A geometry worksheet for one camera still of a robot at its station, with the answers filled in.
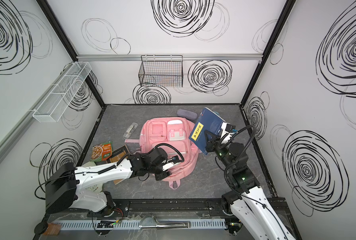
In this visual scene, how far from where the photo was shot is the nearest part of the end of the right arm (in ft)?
1.94

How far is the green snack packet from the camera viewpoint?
2.97 ft

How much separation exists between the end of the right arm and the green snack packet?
24.9 inches

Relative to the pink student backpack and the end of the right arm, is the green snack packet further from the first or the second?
the end of the right arm
